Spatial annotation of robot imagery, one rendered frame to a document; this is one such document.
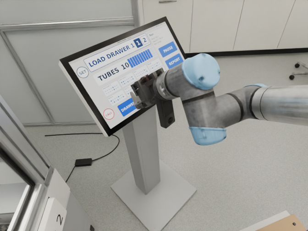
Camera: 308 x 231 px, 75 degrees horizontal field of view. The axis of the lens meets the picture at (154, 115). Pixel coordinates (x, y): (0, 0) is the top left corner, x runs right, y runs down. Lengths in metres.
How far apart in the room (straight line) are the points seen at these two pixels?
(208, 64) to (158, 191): 1.31
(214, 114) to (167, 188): 1.25
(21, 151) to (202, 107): 0.46
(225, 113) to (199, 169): 1.35
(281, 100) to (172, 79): 0.22
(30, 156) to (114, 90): 0.35
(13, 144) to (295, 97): 0.61
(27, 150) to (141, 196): 1.13
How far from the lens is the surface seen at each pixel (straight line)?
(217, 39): 3.10
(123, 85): 0.79
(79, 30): 1.67
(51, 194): 0.74
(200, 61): 0.42
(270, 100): 0.46
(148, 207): 1.59
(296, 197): 1.90
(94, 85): 0.75
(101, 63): 0.78
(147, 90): 0.58
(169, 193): 1.62
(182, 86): 0.44
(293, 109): 0.43
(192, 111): 0.44
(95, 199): 1.74
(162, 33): 0.96
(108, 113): 0.75
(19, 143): 0.60
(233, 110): 0.47
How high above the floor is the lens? 1.51
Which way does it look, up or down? 44 degrees down
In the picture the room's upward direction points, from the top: 4 degrees counter-clockwise
